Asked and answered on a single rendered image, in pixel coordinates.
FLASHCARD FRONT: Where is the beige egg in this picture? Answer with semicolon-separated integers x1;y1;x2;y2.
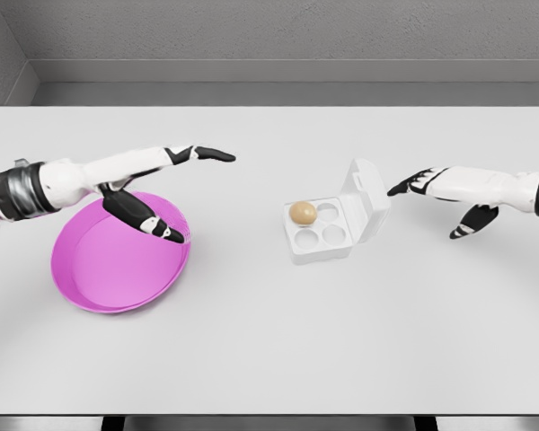
288;201;318;225

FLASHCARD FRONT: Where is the white egg box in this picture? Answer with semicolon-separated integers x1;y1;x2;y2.
281;157;392;267

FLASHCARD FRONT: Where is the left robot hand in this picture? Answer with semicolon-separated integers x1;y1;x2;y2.
83;144;237;244

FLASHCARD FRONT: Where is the pink round plate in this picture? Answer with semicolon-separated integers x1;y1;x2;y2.
50;190;192;314

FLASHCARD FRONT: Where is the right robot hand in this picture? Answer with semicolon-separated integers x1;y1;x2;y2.
386;165;520;241

